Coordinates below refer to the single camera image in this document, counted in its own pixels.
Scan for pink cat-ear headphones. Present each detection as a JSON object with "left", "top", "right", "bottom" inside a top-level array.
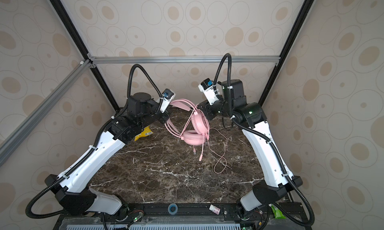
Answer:
[{"left": 165, "top": 99, "right": 210, "bottom": 146}]

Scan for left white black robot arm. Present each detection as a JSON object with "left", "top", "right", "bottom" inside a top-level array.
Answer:
[{"left": 25, "top": 64, "right": 170, "bottom": 219}]

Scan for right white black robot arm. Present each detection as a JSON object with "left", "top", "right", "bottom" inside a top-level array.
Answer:
[{"left": 198, "top": 53, "right": 315, "bottom": 227}]

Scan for yellow snack packet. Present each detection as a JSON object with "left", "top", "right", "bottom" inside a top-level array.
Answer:
[{"left": 134, "top": 126, "right": 153, "bottom": 141}]

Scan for blue tape roll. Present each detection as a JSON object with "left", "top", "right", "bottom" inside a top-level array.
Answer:
[{"left": 168, "top": 203, "right": 178, "bottom": 216}]

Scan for small white pink box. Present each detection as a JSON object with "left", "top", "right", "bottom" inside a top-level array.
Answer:
[{"left": 209, "top": 205, "right": 221, "bottom": 215}]

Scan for green packet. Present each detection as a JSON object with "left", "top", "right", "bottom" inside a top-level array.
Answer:
[{"left": 269, "top": 204, "right": 286, "bottom": 220}]

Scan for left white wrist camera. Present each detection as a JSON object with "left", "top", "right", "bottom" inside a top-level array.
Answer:
[{"left": 159, "top": 89, "right": 175, "bottom": 113}]

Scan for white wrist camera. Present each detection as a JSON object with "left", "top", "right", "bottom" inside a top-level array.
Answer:
[
  {"left": 198, "top": 78, "right": 224, "bottom": 107},
  {"left": 159, "top": 89, "right": 175, "bottom": 113}
]

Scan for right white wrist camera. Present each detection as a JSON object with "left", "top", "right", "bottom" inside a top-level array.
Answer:
[{"left": 198, "top": 78, "right": 224, "bottom": 107}]

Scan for back aluminium rail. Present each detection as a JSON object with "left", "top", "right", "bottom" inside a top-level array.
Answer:
[{"left": 90, "top": 56, "right": 280, "bottom": 64}]

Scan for aluminium rail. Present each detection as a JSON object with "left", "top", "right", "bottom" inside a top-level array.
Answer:
[
  {"left": 90, "top": 56, "right": 280, "bottom": 64},
  {"left": 1, "top": 60, "right": 91, "bottom": 165}
]

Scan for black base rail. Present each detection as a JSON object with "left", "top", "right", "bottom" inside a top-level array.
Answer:
[{"left": 54, "top": 203, "right": 304, "bottom": 230}]

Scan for right black frame post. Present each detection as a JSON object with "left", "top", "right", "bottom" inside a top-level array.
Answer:
[{"left": 259, "top": 0, "right": 316, "bottom": 106}]

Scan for black frame post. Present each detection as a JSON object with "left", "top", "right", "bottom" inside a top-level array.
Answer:
[
  {"left": 48, "top": 0, "right": 120, "bottom": 112},
  {"left": 259, "top": 0, "right": 316, "bottom": 106}
]

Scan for left aluminium rail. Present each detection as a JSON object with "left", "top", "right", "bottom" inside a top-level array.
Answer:
[{"left": 1, "top": 60, "right": 91, "bottom": 165}]

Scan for left black frame post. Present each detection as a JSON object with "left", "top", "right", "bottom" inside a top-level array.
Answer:
[{"left": 48, "top": 0, "right": 120, "bottom": 112}]

